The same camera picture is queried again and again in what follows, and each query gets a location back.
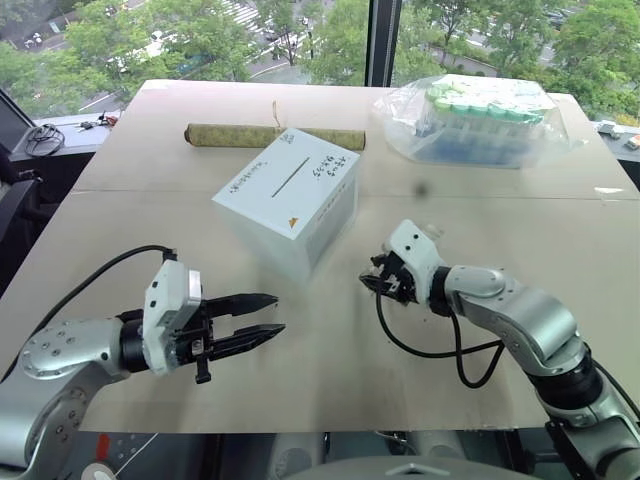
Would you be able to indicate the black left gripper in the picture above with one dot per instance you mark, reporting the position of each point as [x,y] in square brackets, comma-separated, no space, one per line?
[192,340]

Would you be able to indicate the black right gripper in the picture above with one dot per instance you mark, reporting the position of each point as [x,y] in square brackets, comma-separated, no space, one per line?
[400,282]

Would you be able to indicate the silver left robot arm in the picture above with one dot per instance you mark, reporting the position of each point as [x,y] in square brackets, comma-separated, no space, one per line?
[60,350]

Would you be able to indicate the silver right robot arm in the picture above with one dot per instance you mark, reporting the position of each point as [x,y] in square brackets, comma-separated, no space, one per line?
[540,325]

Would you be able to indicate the white box with slot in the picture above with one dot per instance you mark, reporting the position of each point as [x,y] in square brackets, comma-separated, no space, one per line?
[287,200]

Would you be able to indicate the clear bag of capped tubes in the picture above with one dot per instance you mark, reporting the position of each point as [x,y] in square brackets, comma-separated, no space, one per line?
[475,125]

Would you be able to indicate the grey robot torso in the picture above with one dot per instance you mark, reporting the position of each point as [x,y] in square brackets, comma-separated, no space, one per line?
[410,470]

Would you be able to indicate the small red and black clips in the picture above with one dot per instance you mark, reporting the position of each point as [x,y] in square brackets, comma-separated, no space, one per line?
[97,122]

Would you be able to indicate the black chair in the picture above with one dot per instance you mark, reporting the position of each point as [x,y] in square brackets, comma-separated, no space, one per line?
[15,185]

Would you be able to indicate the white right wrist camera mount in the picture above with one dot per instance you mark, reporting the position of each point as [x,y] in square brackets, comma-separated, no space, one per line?
[415,250]

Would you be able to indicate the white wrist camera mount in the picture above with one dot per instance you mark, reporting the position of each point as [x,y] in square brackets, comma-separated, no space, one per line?
[415,250]
[167,300]

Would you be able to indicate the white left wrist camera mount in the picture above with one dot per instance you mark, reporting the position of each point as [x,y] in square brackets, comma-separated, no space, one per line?
[167,300]

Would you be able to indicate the dark window frame post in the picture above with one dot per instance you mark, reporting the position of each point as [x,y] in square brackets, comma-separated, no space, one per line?
[384,42]

